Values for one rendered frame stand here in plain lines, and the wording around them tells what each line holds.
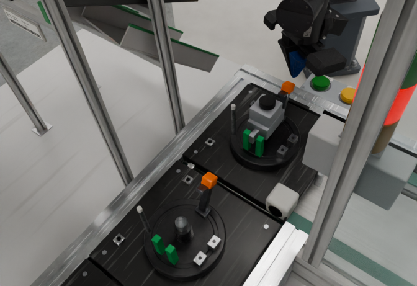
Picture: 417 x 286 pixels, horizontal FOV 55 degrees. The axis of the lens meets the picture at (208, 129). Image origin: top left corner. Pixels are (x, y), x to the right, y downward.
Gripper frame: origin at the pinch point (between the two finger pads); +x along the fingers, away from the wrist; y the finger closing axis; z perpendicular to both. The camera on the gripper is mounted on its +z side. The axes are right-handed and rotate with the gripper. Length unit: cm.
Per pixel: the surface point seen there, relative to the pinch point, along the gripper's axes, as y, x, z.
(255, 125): -6.7, 6.1, -11.9
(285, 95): -3.4, 4.4, -3.9
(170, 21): 176, 98, 34
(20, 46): 199, 108, -62
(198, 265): -23.7, 14.4, -30.5
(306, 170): -14.7, 14.2, -4.4
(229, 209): -15.4, 16.0, -21.0
